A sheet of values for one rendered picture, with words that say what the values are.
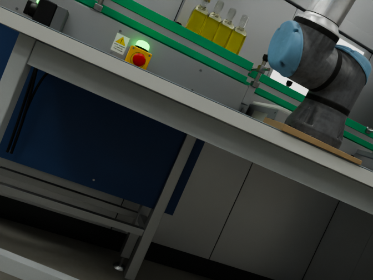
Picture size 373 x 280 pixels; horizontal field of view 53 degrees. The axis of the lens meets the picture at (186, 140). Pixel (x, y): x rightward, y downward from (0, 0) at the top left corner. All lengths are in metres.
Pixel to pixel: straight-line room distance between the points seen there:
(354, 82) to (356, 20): 1.05
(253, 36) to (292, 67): 0.81
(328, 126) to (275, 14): 0.89
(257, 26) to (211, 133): 0.88
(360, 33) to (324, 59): 1.08
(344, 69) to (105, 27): 0.73
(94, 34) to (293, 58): 0.66
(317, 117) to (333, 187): 0.18
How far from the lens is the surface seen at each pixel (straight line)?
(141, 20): 1.30
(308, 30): 0.90
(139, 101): 0.90
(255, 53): 1.69
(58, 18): 1.19
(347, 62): 0.98
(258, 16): 1.71
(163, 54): 1.28
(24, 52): 0.97
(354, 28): 1.98
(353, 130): 1.80
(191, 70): 1.31
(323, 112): 0.96
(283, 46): 0.90
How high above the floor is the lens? 0.70
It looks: 4 degrees down
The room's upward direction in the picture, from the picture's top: 24 degrees clockwise
